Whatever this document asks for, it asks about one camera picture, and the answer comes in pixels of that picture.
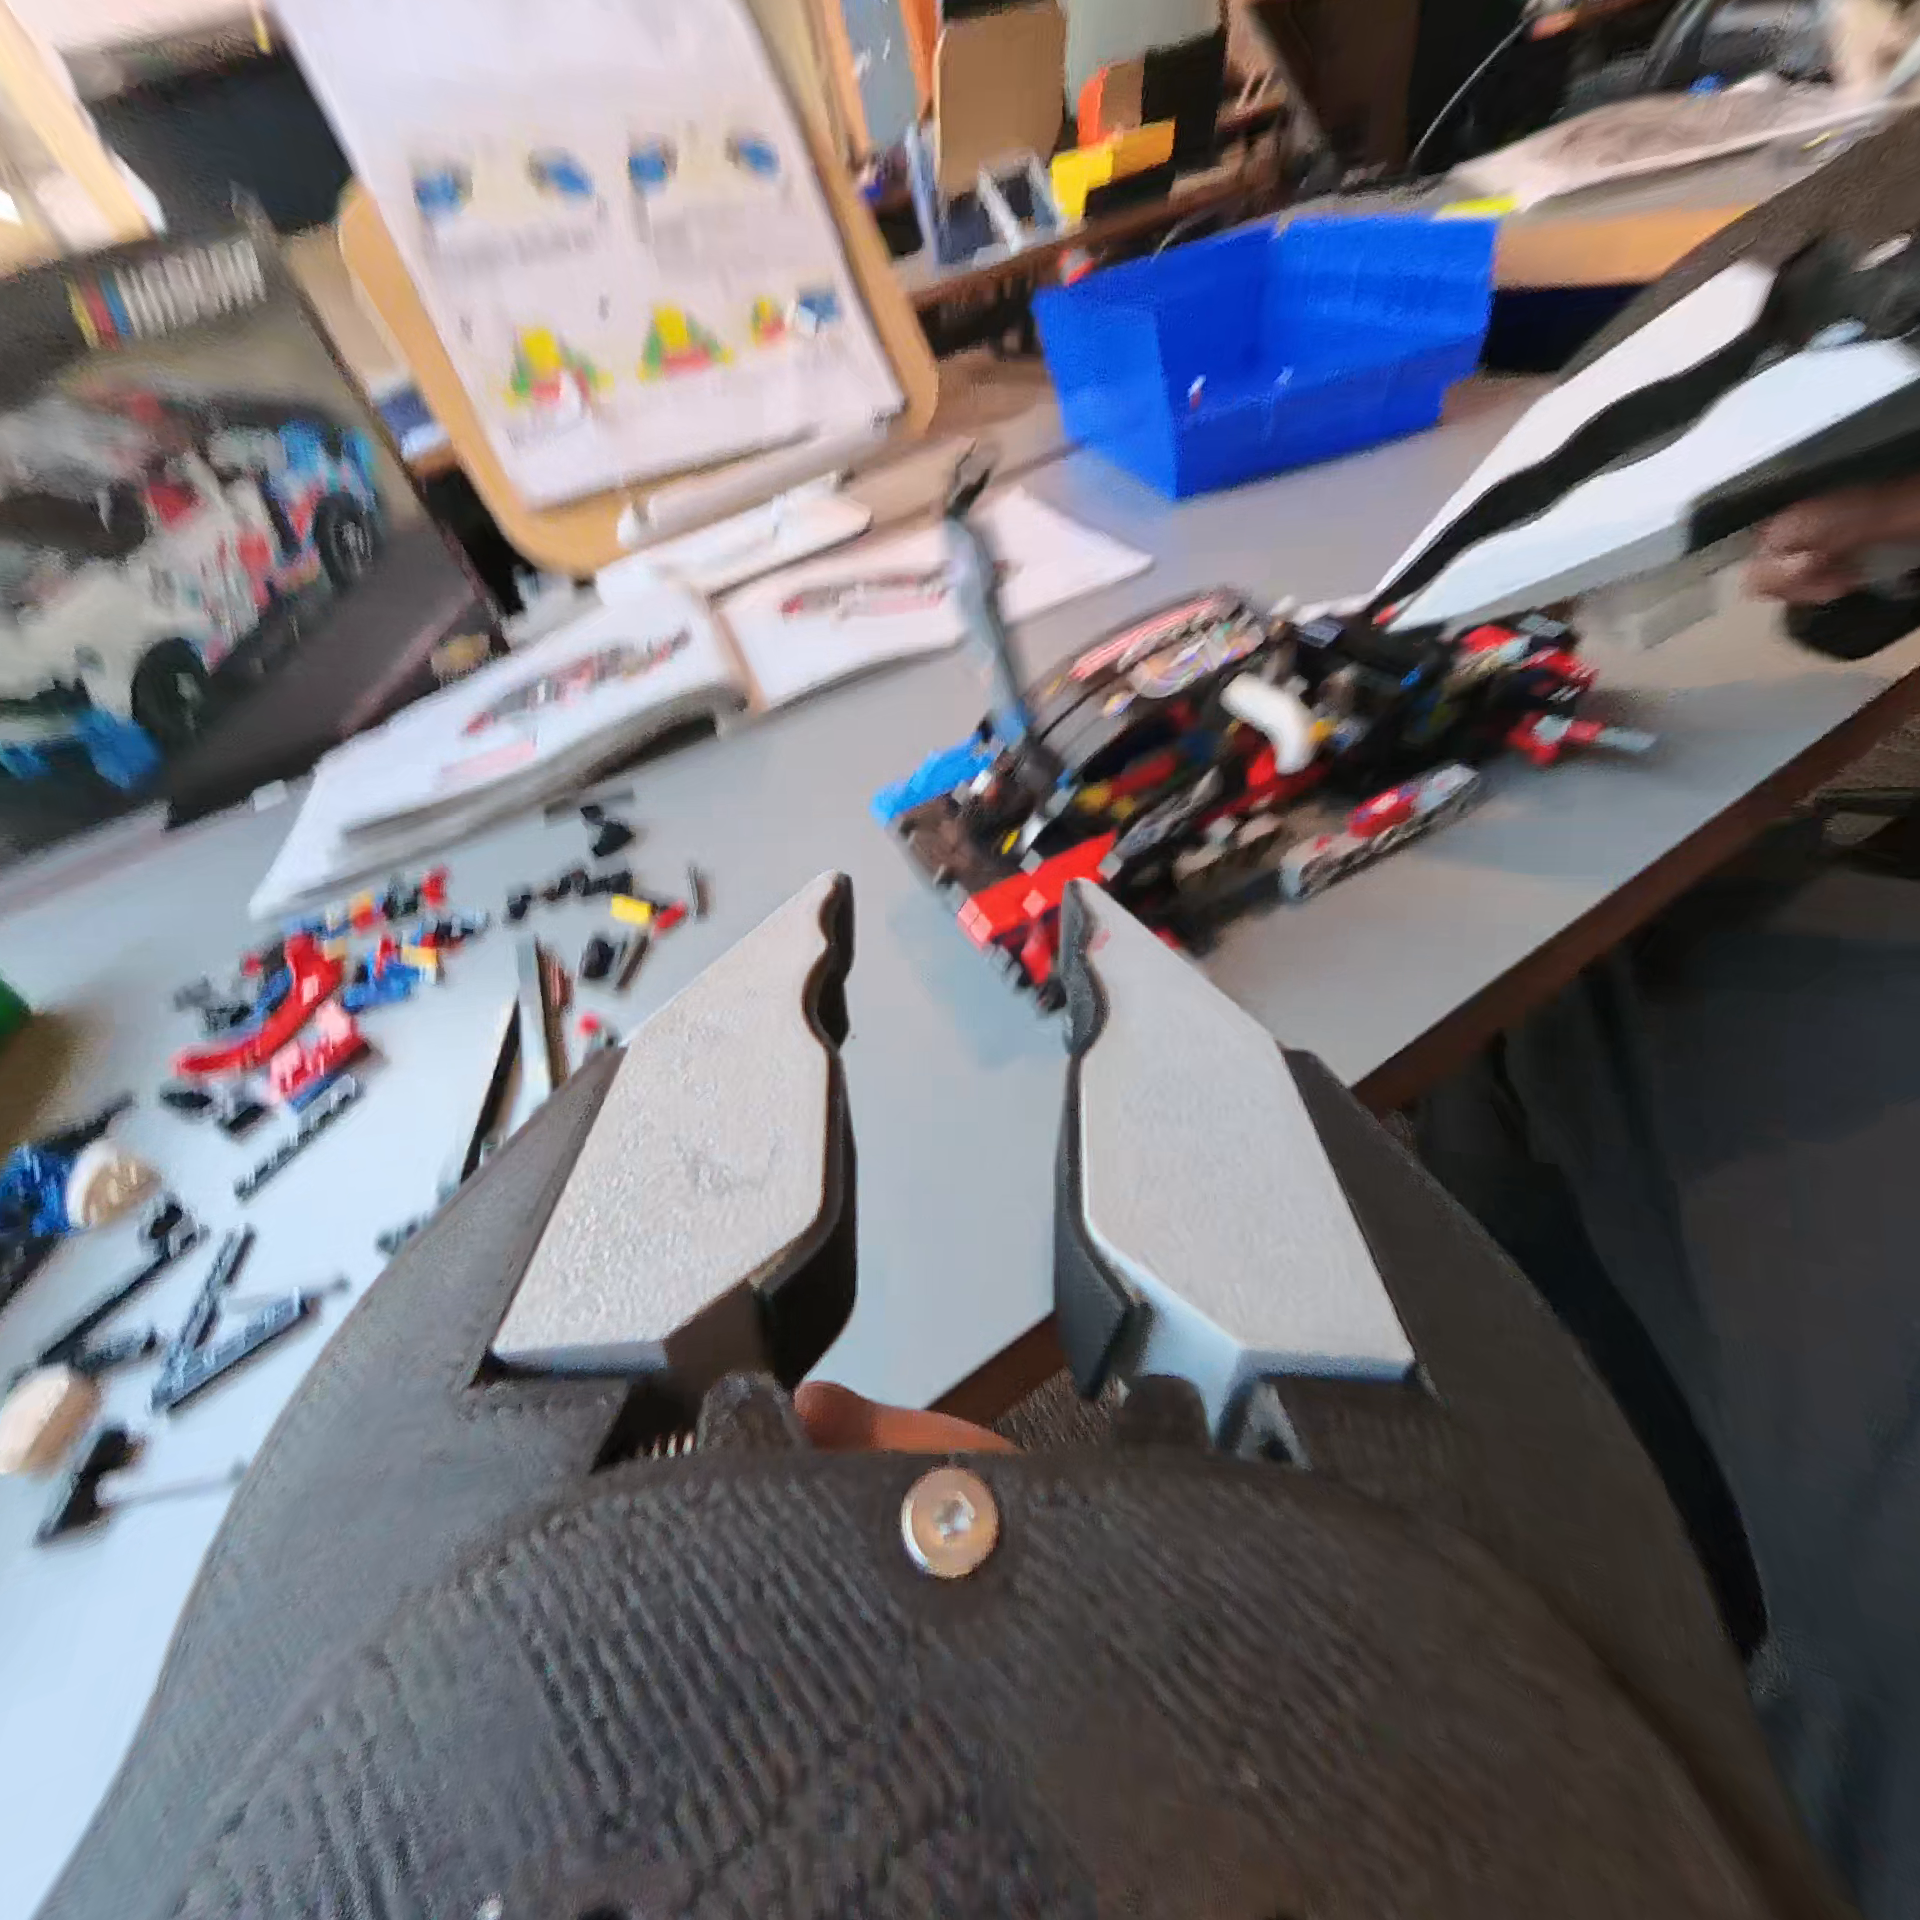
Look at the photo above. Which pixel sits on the yellow plastic bin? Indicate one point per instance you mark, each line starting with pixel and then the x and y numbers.
pixel 1118 166

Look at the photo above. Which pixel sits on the pile of loose brick pieces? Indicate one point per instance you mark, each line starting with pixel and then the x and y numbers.
pixel 282 1019

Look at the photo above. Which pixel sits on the person's right hand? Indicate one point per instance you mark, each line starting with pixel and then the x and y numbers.
pixel 1832 547

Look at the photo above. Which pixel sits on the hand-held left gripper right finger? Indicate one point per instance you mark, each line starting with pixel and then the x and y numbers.
pixel 1227 1200

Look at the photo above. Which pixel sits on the instruction booklet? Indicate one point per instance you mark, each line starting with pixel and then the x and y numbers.
pixel 597 703

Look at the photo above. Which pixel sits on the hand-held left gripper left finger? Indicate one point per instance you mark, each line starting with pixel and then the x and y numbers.
pixel 676 1188

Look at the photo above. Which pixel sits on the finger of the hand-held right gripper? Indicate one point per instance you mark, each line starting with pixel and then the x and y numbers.
pixel 1698 466
pixel 1623 360

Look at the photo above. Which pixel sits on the toy brick car model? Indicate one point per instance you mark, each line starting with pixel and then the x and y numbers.
pixel 1202 751

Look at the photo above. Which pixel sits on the wooden document stand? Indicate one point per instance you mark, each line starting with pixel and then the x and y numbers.
pixel 885 344

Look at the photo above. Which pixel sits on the person's legs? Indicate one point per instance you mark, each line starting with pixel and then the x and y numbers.
pixel 1726 1200

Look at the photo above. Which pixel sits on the printed instruction sheet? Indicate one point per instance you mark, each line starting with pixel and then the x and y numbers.
pixel 634 228

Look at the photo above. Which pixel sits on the toy car set box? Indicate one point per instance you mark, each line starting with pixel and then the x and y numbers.
pixel 224 529

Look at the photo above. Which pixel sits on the blue plastic bin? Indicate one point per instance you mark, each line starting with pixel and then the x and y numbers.
pixel 1279 360

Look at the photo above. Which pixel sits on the grey desk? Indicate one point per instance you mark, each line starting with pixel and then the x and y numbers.
pixel 1426 961

